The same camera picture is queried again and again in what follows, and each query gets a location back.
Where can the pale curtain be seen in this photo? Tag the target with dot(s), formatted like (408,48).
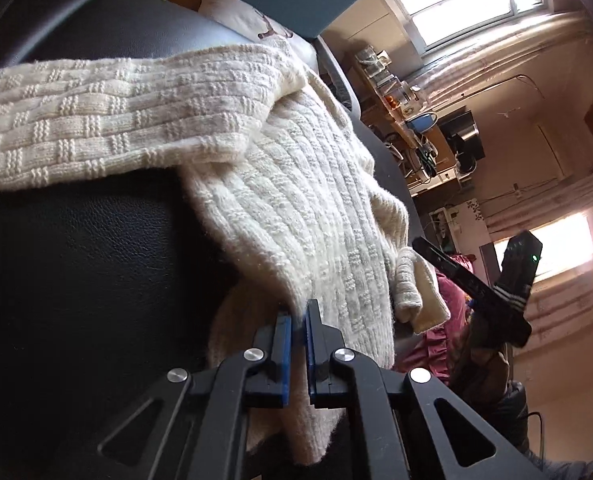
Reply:
(501,65)

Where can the black monitor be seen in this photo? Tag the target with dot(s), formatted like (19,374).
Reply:
(459,130)

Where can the small bright window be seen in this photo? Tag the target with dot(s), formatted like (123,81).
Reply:
(566,240)

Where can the deer print pillow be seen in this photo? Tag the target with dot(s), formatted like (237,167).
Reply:
(246,17)

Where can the white cabinet with flower decal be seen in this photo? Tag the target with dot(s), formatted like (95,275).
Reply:
(471,225)

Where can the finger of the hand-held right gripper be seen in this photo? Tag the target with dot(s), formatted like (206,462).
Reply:
(451,270)

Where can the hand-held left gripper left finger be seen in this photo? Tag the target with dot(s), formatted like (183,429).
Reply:
(285,355)

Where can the pink ruffled bedding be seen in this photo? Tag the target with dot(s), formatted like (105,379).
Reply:
(426,355)

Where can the wooden desk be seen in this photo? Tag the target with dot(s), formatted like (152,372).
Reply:
(376,105)

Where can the pink patterned curtain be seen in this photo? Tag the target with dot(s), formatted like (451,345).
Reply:
(566,310)

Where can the large barred window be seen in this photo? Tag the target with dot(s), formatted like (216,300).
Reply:
(466,0)

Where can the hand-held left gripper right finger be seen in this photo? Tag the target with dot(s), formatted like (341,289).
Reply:
(310,355)

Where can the cream knit sweater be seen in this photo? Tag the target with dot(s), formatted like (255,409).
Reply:
(301,185)

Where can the pale padded sofa armrest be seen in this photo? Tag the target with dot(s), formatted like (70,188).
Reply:
(336,75)

